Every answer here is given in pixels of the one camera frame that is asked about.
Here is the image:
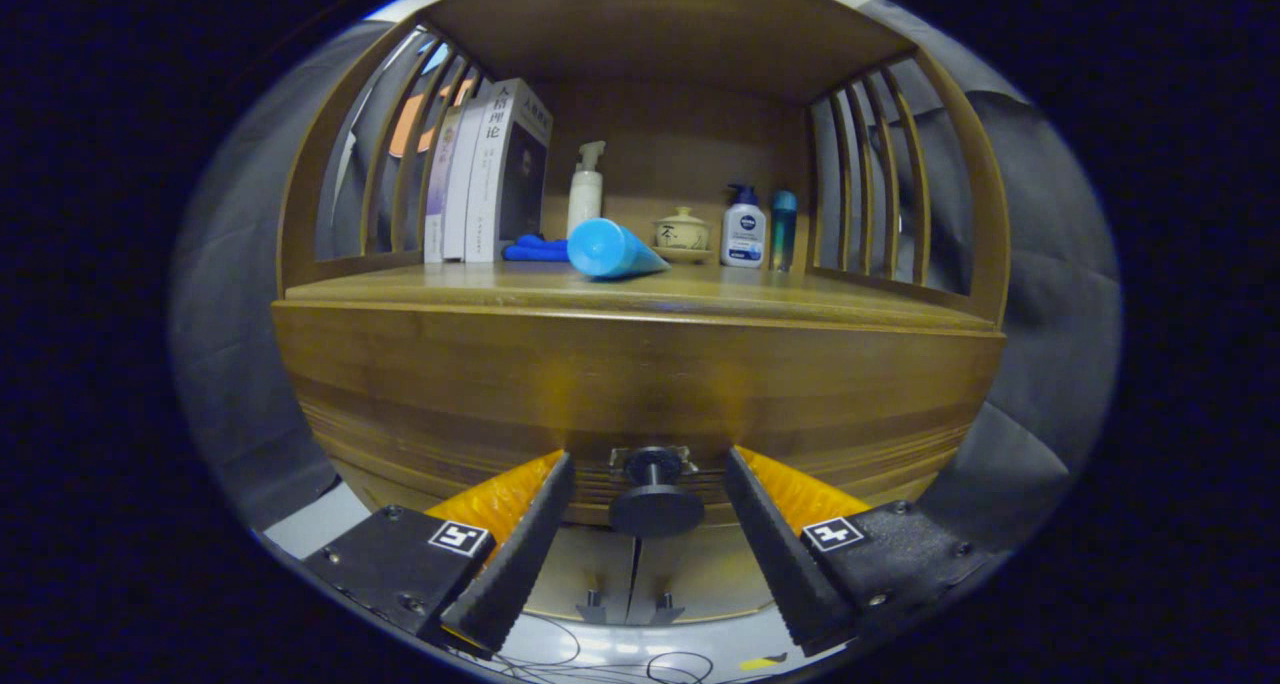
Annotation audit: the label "beige lidded teacup with saucer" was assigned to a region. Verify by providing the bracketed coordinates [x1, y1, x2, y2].
[653, 206, 716, 265]

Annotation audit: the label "thin white book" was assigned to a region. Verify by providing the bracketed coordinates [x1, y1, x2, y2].
[442, 99, 491, 262]

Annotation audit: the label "thick white book dark portrait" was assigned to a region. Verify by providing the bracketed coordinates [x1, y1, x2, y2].
[465, 78, 554, 264]

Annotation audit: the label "wooden cabinet door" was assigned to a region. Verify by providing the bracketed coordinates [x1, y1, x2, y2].
[525, 524, 641, 625]
[628, 524, 791, 625]

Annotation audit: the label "white pump bottle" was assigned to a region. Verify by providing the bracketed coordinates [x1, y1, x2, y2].
[567, 141, 607, 237]

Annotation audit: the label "thin pale purple book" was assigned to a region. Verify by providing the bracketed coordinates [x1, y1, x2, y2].
[424, 107, 463, 264]

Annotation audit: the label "wooden cabinet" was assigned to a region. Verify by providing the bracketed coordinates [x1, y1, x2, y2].
[272, 0, 1013, 627]

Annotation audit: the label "blue and white cleanser tube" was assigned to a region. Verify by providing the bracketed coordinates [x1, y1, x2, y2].
[567, 218, 672, 281]

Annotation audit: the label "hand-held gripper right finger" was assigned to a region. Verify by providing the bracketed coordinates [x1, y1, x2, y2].
[723, 446, 1001, 657]

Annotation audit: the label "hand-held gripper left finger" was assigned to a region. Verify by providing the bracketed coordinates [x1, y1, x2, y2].
[300, 450, 577, 660]

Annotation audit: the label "thin black floor cables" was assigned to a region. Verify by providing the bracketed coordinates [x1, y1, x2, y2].
[450, 614, 716, 684]

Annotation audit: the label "teal slim bottle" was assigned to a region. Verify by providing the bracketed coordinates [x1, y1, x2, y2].
[769, 189, 799, 273]

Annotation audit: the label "white lotion bottle blue cap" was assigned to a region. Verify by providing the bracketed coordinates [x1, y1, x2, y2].
[720, 184, 768, 269]

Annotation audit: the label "blue folded cloth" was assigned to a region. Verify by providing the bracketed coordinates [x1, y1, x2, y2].
[502, 234, 573, 263]

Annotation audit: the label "wooden drawer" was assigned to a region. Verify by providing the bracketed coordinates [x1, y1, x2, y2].
[272, 304, 1006, 535]

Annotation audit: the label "black round drawer knob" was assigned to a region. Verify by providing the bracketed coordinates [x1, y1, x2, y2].
[609, 447, 705, 538]

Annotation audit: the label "wooden countertop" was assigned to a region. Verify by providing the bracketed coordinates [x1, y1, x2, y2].
[283, 260, 1004, 333]

